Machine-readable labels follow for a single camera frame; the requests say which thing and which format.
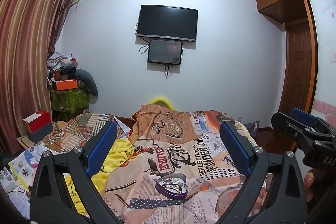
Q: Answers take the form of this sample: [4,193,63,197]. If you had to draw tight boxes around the purple heart-shaped jewelry tin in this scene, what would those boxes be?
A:
[155,173,189,201]

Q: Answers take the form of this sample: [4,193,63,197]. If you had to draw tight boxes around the right hand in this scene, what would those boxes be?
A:
[303,168,332,202]

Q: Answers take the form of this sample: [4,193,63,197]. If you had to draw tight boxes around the brown wooden door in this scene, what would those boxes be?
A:
[279,0,317,115]

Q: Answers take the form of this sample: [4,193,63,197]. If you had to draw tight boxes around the yellow fleece blanket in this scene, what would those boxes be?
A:
[66,139,135,216]

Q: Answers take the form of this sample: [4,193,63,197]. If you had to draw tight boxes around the striped patchwork quilt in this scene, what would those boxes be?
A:
[42,111,130,153]

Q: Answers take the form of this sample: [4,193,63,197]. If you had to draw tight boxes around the green patterned covered stand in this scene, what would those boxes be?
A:
[50,88,89,113]

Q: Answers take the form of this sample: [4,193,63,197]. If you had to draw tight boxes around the newspaper print patchwork blanket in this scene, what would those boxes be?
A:
[101,104,274,224]

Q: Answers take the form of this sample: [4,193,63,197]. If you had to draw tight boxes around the red and white box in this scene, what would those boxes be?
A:
[23,110,53,143]

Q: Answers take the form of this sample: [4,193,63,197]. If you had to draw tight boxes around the grey plush pillow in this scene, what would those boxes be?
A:
[75,69,98,96]

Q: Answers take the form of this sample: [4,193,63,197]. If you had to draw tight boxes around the orange shoe box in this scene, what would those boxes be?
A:
[52,80,78,91]

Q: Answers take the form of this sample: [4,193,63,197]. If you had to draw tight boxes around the yellow pillow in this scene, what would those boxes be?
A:
[149,96,175,110]

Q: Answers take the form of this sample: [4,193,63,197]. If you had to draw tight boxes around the scattered paper booklets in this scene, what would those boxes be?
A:
[1,143,58,219]

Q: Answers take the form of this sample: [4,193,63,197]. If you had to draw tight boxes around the pile of clothes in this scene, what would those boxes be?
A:
[47,52,78,82]

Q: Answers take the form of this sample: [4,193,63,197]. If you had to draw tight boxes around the striped red curtain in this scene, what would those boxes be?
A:
[1,0,73,154]

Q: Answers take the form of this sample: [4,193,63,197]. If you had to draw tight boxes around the small wall monitor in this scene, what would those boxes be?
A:
[147,39,183,65]

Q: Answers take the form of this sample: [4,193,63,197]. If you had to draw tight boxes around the large black wall television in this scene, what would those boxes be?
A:
[136,5,198,42]

